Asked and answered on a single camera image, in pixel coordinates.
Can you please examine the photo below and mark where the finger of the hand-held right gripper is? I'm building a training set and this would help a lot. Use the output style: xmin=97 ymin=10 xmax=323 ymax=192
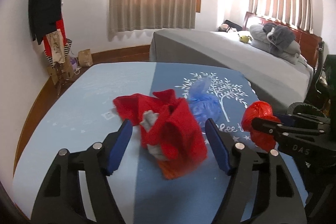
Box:
xmin=273 ymin=112 xmax=331 ymax=126
xmin=251 ymin=116 xmax=330 ymax=144

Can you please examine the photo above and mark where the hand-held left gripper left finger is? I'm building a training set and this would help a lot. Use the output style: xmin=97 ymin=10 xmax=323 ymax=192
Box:
xmin=30 ymin=119 xmax=133 ymax=224

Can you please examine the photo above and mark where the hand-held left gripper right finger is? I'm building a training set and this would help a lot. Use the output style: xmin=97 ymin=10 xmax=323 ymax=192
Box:
xmin=205 ymin=118 xmax=309 ymax=224

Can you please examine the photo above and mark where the red plastic bag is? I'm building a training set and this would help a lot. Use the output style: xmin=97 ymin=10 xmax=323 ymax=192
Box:
xmin=241 ymin=101 xmax=280 ymax=152

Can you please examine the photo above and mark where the grey sock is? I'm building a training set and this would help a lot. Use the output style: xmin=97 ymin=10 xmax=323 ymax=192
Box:
xmin=147 ymin=144 xmax=170 ymax=161
xmin=140 ymin=111 xmax=160 ymax=132

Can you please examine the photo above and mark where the red knit cloth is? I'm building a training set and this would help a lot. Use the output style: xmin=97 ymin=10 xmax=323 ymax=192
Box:
xmin=113 ymin=90 xmax=208 ymax=169

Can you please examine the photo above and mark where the blue plastic bag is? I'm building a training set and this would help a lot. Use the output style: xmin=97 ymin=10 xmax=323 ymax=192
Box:
xmin=188 ymin=79 xmax=223 ymax=130

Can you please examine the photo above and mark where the orange knit pad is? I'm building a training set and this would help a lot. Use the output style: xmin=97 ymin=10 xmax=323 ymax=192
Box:
xmin=157 ymin=160 xmax=189 ymax=180

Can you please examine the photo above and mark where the blue tree-print tablecloth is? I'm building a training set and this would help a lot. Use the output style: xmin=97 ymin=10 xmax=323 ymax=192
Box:
xmin=12 ymin=63 xmax=307 ymax=224

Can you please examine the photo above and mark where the black metal chair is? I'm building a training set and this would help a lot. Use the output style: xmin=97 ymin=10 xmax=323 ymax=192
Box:
xmin=306 ymin=41 xmax=327 ymax=106

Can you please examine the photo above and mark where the red wooden headboard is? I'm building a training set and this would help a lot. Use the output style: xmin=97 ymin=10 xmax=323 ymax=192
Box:
xmin=242 ymin=11 xmax=323 ymax=67

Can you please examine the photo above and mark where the dark grey blanket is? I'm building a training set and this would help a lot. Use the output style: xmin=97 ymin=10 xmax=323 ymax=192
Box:
xmin=262 ymin=23 xmax=296 ymax=52

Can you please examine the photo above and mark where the folded light grey duvet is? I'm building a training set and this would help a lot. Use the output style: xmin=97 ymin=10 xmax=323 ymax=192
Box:
xmin=249 ymin=24 xmax=307 ymax=65

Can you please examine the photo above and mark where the bed with grey sheet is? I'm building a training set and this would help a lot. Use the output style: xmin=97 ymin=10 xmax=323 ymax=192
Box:
xmin=149 ymin=28 xmax=314 ymax=114

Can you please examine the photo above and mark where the wooden coat rack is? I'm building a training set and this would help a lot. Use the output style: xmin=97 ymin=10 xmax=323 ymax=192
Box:
xmin=43 ymin=0 xmax=76 ymax=98

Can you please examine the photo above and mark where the brown paper bag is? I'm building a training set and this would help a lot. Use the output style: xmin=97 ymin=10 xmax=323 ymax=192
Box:
xmin=78 ymin=49 xmax=93 ymax=67

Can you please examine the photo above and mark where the black bag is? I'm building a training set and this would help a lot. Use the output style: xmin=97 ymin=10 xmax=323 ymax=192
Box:
xmin=218 ymin=20 xmax=242 ymax=33

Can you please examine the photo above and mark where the striped bag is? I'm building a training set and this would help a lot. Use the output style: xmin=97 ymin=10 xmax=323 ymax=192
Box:
xmin=63 ymin=38 xmax=73 ymax=62

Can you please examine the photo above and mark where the beige canvas tote bag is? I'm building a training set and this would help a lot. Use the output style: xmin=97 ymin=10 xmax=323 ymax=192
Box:
xmin=47 ymin=29 xmax=66 ymax=64

